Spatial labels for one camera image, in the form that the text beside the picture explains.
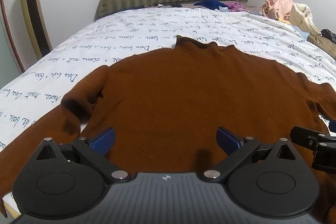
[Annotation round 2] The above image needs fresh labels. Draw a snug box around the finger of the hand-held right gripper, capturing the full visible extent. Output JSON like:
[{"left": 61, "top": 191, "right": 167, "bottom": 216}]
[{"left": 290, "top": 126, "right": 336, "bottom": 173}]

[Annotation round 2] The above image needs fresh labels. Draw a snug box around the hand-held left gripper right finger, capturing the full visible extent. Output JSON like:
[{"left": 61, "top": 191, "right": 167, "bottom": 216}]
[{"left": 201, "top": 127, "right": 296, "bottom": 184}]

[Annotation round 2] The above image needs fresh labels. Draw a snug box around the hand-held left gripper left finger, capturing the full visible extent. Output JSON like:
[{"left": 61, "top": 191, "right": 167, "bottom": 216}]
[{"left": 34, "top": 127, "right": 131, "bottom": 184}]

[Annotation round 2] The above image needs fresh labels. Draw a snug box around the brown knit sweater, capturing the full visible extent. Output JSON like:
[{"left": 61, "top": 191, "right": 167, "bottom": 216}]
[{"left": 0, "top": 35, "right": 336, "bottom": 224}]

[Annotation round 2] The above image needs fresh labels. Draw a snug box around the pink clothes pile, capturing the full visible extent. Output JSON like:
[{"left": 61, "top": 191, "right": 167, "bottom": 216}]
[{"left": 261, "top": 0, "right": 295, "bottom": 23}]

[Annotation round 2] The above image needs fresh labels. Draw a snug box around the black cloth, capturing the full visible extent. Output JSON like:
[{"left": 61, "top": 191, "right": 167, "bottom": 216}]
[{"left": 321, "top": 28, "right": 336, "bottom": 44}]

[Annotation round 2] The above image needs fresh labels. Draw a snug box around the white script-printed bed cover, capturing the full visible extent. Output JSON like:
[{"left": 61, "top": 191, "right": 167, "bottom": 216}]
[{"left": 0, "top": 7, "right": 336, "bottom": 219}]

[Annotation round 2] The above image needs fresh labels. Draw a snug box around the purple garment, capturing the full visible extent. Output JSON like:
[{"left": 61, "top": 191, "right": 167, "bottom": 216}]
[{"left": 225, "top": 1, "right": 250, "bottom": 13}]

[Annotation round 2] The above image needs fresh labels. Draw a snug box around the blue garment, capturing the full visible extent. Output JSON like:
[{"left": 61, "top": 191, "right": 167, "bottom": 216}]
[{"left": 194, "top": 0, "right": 228, "bottom": 10}]

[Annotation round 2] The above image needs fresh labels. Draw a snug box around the gold tower fan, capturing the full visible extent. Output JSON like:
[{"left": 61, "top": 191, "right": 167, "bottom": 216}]
[{"left": 17, "top": 0, "right": 52, "bottom": 58}]

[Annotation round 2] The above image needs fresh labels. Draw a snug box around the reddish wooden door frame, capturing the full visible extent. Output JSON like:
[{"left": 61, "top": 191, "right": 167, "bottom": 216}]
[{"left": 0, "top": 0, "right": 26, "bottom": 74}]

